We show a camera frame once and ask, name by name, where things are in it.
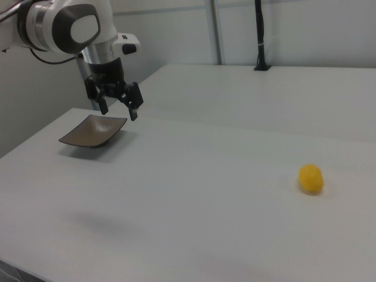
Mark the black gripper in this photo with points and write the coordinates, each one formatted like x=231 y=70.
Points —
x=107 y=72

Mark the yellow lemon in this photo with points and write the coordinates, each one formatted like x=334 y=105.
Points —
x=311 y=178

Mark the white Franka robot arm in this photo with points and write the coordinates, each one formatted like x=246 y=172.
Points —
x=44 y=26

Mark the brown square ceramic plate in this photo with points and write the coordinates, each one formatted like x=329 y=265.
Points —
x=91 y=135

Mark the black pole with base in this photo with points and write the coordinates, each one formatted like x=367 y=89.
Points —
x=260 y=26

